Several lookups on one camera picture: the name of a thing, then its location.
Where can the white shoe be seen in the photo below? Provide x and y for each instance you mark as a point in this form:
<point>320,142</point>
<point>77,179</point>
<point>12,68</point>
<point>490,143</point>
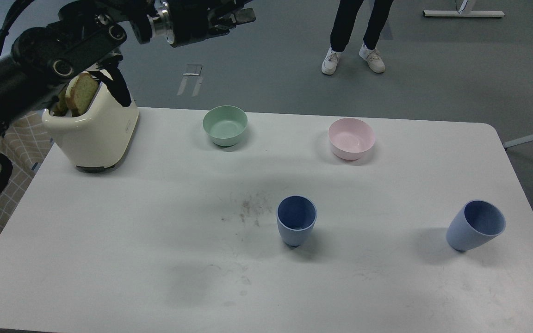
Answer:
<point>330,62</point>
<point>373,59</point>

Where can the toast slice right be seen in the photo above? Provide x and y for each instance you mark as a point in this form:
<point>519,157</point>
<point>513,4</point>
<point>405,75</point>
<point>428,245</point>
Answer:
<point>80,91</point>

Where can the cream toaster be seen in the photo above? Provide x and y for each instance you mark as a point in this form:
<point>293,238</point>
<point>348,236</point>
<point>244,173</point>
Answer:
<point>99,139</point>

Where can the white shoe left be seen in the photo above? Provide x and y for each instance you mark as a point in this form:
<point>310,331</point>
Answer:
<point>330,62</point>

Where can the white desk foot bar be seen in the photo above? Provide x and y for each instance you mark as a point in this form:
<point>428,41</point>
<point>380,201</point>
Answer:
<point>456,14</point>

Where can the green bowl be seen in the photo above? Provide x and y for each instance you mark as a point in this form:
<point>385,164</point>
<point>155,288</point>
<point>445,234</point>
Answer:
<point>225,125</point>

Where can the pink bowl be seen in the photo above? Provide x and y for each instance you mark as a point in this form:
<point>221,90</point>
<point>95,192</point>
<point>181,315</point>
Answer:
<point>350,138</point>

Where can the blue cup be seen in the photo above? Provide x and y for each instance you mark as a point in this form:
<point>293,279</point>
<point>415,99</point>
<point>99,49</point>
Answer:
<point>475,224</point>
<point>296,216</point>

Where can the white shoe right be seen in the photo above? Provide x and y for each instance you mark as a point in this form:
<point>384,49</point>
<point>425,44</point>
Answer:
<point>373,59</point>

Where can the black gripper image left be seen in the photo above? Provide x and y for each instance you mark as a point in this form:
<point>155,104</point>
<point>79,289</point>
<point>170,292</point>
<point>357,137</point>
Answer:
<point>184,22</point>

